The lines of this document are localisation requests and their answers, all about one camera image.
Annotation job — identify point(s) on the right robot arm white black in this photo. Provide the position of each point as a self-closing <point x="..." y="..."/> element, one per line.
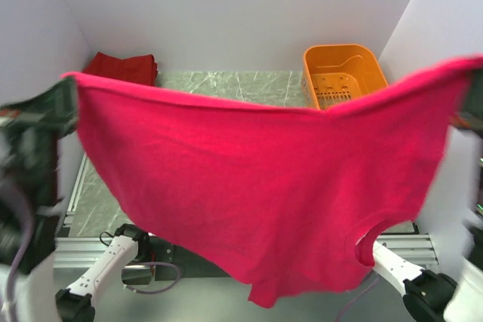
<point x="434" y="280"/>

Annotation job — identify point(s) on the pink t shirt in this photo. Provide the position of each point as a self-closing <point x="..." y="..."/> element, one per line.
<point x="287" y="200"/>

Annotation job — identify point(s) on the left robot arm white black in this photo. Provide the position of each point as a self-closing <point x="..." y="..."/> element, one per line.
<point x="27" y="264"/>

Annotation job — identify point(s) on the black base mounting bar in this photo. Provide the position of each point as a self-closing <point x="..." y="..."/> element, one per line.
<point x="190" y="264"/>

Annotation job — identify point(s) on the aluminium frame rail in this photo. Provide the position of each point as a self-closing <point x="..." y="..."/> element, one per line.
<point x="82" y="252"/>

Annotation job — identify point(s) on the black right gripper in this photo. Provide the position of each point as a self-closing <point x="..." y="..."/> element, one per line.
<point x="473" y="106"/>

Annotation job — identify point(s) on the orange plastic basket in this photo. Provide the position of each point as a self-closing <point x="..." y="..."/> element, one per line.
<point x="338" y="73"/>

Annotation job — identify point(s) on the folded dark red t shirt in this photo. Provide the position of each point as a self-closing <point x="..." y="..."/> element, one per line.
<point x="139" y="69"/>

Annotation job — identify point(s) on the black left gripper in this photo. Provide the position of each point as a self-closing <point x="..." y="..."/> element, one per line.
<point x="59" y="105"/>

